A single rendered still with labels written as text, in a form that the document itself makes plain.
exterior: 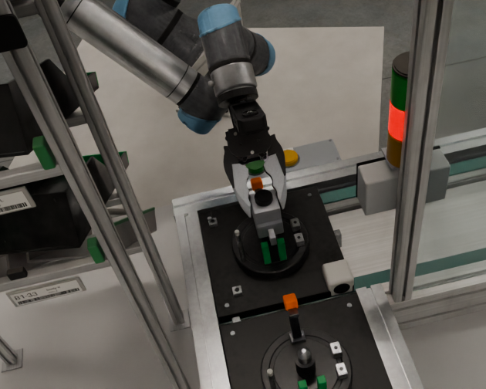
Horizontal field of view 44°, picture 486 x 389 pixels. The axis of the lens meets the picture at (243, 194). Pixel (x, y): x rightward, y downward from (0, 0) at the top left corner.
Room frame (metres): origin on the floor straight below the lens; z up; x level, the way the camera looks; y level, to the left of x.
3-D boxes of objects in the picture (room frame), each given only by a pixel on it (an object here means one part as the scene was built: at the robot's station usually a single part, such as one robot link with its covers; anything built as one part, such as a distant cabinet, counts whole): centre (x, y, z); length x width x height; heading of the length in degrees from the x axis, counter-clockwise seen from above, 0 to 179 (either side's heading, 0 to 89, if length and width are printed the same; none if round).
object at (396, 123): (0.56, -0.23, 1.33); 0.05 x 0.05 x 0.05
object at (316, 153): (0.89, -0.11, 0.93); 0.21 x 0.07 x 0.06; 92
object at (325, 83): (1.23, 0.06, 0.84); 0.90 x 0.70 x 0.03; 71
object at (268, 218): (0.65, -0.03, 1.09); 0.08 x 0.04 x 0.07; 3
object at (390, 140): (0.56, -0.23, 1.28); 0.05 x 0.05 x 0.05
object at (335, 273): (0.57, -0.13, 0.97); 0.05 x 0.05 x 0.04; 2
